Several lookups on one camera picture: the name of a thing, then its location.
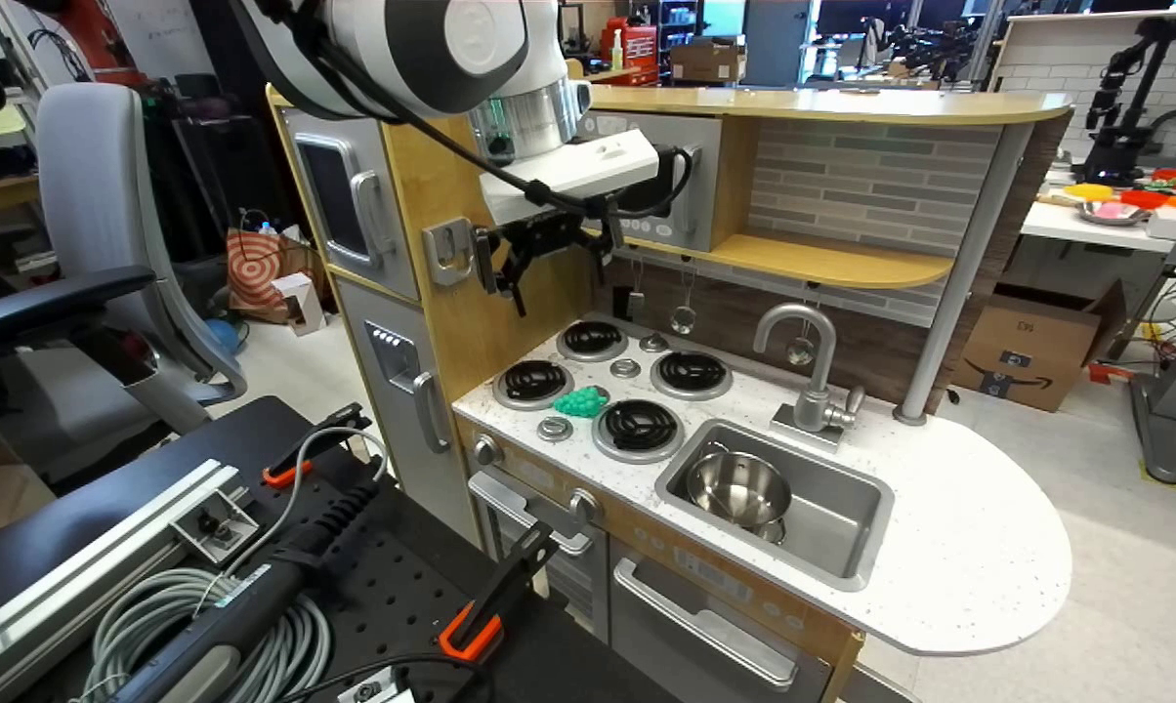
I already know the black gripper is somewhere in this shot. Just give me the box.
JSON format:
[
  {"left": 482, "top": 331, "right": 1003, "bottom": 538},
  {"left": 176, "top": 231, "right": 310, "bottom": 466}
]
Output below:
[{"left": 472, "top": 204, "right": 627, "bottom": 318}]

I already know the green grape toy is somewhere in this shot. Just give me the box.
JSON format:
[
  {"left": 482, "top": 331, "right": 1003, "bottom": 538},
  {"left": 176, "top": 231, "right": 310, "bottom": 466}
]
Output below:
[{"left": 551, "top": 382, "right": 613, "bottom": 426}]

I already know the grey toy fridge door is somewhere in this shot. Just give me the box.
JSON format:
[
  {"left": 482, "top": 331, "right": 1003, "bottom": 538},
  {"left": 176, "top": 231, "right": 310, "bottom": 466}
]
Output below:
[{"left": 331, "top": 277, "right": 489, "bottom": 549}]

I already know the grey toy door with window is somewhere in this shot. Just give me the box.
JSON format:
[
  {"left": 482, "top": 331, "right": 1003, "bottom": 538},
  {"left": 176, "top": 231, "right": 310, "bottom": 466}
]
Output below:
[{"left": 283, "top": 104, "right": 421, "bottom": 309}]

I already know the grey toy microwave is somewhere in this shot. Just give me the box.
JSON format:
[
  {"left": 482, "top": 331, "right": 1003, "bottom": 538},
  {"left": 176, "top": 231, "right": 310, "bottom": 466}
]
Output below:
[{"left": 605, "top": 108, "right": 728, "bottom": 252}]

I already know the grey toy oven door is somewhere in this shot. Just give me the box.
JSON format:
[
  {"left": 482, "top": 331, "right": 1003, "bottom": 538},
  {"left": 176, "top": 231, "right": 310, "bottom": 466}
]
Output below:
[{"left": 465, "top": 439, "right": 618, "bottom": 643}]

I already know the silver toy faucet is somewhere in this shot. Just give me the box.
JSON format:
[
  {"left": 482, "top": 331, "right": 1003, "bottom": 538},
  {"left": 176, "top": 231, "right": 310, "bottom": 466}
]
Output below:
[{"left": 752, "top": 300, "right": 866, "bottom": 453}]

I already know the grey toy dishwasher door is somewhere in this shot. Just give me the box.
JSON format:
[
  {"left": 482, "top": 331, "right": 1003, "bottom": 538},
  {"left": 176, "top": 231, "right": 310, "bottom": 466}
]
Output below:
[{"left": 605, "top": 519, "right": 866, "bottom": 703}]

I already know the grey toy sink basin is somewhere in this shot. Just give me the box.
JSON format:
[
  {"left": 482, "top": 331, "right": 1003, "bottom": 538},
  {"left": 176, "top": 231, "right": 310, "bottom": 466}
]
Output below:
[{"left": 653, "top": 413, "right": 900, "bottom": 593}]

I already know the wooden toy kitchen unit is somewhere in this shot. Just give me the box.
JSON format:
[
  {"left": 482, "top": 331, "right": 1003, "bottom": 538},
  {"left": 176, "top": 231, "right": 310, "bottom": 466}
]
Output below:
[{"left": 263, "top": 79, "right": 1080, "bottom": 703}]

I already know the small white box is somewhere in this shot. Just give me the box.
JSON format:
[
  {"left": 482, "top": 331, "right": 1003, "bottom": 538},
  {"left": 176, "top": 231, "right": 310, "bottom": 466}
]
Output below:
[{"left": 269, "top": 270, "right": 336, "bottom": 341}]

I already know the red container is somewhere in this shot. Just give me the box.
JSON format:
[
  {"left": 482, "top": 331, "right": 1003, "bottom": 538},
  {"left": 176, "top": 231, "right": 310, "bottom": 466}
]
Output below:
[{"left": 596, "top": 14, "right": 665, "bottom": 89}]

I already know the bag with red spiral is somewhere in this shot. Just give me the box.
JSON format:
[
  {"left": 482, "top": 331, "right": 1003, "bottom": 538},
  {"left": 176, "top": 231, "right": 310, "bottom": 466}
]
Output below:
[{"left": 224, "top": 225, "right": 292, "bottom": 324}]

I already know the small black orange clamp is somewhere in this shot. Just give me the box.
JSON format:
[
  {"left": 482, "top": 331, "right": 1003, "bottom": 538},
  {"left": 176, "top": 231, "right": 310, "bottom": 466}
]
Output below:
[{"left": 260, "top": 399, "right": 381, "bottom": 495}]

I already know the brown cardboard box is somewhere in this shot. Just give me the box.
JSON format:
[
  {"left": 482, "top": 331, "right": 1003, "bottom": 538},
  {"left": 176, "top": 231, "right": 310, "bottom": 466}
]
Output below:
[{"left": 670, "top": 35, "right": 752, "bottom": 89}]

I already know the large black orange clamp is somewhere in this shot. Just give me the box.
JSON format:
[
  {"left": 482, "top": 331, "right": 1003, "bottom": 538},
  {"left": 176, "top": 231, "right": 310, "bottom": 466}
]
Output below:
[{"left": 435, "top": 523, "right": 568, "bottom": 669}]

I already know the grey office chair black armrest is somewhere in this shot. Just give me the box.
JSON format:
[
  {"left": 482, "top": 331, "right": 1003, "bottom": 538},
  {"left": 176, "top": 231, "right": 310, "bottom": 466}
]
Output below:
[{"left": 0, "top": 79, "right": 250, "bottom": 439}]

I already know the cardboard box with smile logo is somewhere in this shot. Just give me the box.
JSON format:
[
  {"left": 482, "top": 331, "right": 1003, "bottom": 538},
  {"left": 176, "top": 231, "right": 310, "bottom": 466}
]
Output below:
[{"left": 943, "top": 277, "right": 1131, "bottom": 417}]

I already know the white work table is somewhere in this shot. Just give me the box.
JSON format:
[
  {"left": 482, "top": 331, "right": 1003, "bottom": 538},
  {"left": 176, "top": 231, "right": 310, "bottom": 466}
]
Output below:
[{"left": 1019, "top": 191, "right": 1176, "bottom": 488}]

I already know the grey toy wall phone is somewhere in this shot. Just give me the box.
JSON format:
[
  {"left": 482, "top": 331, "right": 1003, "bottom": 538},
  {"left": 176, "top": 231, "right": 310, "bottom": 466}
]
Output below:
[{"left": 420, "top": 209, "right": 482, "bottom": 292}]

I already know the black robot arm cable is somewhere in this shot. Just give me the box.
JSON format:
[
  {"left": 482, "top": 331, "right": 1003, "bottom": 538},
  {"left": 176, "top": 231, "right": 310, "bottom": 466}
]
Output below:
[{"left": 310, "top": 35, "right": 701, "bottom": 225}]

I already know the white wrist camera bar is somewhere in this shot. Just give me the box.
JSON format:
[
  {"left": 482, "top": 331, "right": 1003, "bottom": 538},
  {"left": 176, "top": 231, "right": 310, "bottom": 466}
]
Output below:
[{"left": 521, "top": 126, "right": 665, "bottom": 204}]

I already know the black handled tool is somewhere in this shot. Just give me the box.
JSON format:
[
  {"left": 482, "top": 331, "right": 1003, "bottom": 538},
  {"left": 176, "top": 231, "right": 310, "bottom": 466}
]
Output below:
[{"left": 112, "top": 473, "right": 394, "bottom": 703}]

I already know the grey metal mounting bracket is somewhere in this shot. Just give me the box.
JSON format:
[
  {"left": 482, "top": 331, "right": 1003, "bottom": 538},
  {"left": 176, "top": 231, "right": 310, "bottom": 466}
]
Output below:
[{"left": 174, "top": 488, "right": 263, "bottom": 566}]

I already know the aluminium extrusion rail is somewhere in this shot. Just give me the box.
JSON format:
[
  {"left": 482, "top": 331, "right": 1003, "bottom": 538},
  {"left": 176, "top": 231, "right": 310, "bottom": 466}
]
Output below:
[{"left": 0, "top": 453, "right": 245, "bottom": 687}]

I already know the grey coiled cable bundle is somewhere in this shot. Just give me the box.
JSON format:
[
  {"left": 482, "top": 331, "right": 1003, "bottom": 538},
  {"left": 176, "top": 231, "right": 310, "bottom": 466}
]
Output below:
[{"left": 75, "top": 563, "right": 336, "bottom": 703}]

